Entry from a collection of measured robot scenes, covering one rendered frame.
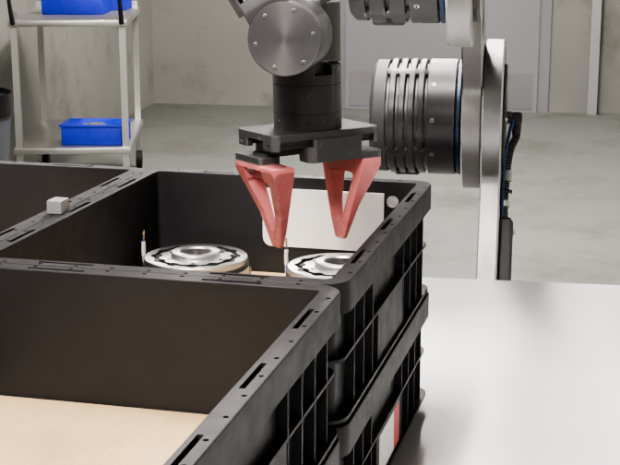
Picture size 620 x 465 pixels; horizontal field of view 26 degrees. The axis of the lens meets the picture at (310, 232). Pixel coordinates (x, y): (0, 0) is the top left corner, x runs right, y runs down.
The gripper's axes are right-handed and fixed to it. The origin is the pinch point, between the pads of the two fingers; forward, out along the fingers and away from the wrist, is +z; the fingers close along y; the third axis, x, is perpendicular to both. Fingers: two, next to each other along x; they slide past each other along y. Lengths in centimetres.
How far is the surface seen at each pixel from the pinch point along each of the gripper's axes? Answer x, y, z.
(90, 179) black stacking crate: 34.3, -5.9, -0.2
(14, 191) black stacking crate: 40.6, -12.1, 1.3
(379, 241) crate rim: -8.5, 1.5, -0.7
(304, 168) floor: 455, 271, 87
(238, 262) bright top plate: 14.9, 0.9, 5.7
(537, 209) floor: 324, 305, 89
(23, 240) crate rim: 7.2, -22.8, -1.1
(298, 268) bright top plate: 9.7, 4.5, 5.8
